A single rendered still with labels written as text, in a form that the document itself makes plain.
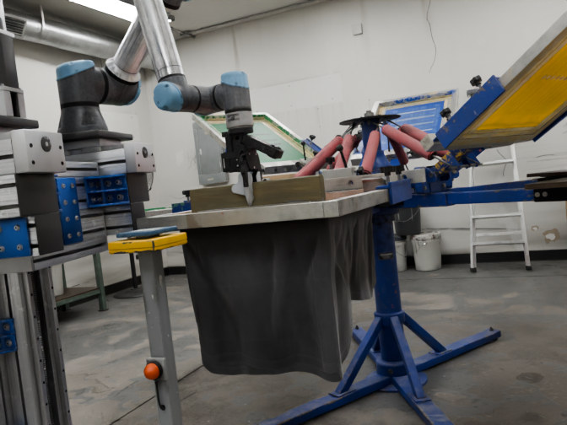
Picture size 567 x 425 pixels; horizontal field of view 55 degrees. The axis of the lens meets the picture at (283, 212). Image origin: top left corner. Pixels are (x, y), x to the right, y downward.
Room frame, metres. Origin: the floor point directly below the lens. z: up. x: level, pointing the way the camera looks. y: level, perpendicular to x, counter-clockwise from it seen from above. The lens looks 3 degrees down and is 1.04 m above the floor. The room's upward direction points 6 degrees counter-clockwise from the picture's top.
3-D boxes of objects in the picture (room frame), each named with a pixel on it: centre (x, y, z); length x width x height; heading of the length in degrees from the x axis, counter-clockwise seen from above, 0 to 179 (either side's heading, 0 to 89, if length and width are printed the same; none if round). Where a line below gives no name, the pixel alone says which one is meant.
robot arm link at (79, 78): (1.73, 0.59, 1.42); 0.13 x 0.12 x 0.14; 143
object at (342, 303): (1.59, -0.19, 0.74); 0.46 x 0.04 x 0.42; 155
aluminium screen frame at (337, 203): (1.73, -0.03, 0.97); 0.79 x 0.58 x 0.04; 155
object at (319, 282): (1.46, 0.10, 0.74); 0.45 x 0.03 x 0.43; 65
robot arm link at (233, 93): (1.52, 0.10, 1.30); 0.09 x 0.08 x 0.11; 53
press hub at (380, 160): (2.68, -0.47, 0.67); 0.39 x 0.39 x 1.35
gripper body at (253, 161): (1.52, 0.10, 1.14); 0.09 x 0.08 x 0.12; 65
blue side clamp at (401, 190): (1.83, -0.38, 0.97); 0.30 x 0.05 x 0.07; 155
